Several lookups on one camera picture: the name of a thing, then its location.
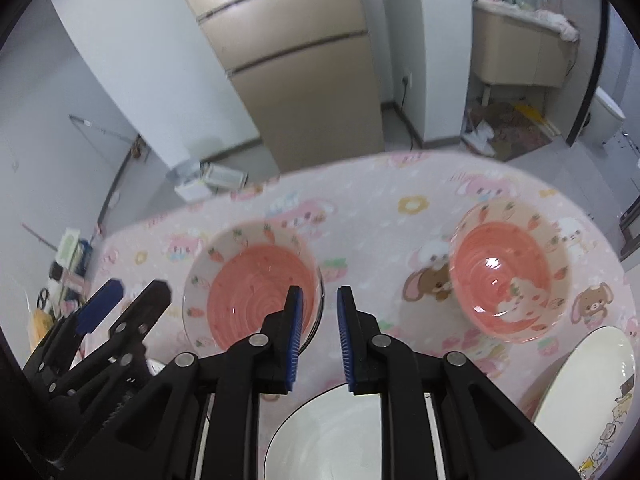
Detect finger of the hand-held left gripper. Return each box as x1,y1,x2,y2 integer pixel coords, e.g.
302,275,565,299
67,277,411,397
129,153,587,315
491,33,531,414
50,281,172,397
22,277,125,377

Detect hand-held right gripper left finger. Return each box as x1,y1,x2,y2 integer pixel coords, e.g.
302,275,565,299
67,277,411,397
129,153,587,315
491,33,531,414
65,285,306,480

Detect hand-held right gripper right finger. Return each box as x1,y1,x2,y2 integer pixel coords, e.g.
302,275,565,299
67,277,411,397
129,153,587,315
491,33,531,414
336,285,581,480

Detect pink carrot print bowl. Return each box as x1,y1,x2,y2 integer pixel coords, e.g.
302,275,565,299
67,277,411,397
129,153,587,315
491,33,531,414
182,220,326,353
447,197,571,343

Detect white cartoon print plate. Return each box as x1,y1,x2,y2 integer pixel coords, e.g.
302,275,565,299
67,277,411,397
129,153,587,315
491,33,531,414
262,382,448,480
530,325,636,480

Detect yellow bag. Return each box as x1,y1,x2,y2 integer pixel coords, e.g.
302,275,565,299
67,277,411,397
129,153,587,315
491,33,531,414
29,307,57,352

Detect green white packet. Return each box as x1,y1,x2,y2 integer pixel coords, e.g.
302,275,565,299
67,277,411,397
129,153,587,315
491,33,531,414
57,227,82,267

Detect pink printed tablecloth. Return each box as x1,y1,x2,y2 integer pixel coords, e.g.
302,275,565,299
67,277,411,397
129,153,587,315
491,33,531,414
92,150,640,480

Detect small white box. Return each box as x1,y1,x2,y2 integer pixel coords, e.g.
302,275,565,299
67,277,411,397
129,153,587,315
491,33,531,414
175,180,212,203

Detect white tray box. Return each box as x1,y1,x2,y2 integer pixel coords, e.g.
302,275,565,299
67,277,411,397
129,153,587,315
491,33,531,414
200,162,248,192

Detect white paper scraps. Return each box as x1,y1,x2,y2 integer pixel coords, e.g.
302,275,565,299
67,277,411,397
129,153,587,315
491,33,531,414
460,120,496,153

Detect beige refrigerator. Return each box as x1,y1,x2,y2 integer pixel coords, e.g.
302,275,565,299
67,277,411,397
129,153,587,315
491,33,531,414
167,0,386,173

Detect brown doormat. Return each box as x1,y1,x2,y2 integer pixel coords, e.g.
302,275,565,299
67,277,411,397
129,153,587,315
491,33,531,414
465,102,553,161

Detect dark chair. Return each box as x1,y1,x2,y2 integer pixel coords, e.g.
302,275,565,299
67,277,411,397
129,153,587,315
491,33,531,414
619,209,640,262

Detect beige vanity cabinet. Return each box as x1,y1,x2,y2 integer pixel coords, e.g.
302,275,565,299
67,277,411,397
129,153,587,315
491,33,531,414
472,0,581,91

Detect white toilet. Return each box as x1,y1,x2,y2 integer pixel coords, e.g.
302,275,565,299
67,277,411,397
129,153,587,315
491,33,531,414
592,87,628,148

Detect black power cable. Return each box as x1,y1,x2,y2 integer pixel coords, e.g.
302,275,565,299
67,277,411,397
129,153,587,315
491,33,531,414
397,85,416,151

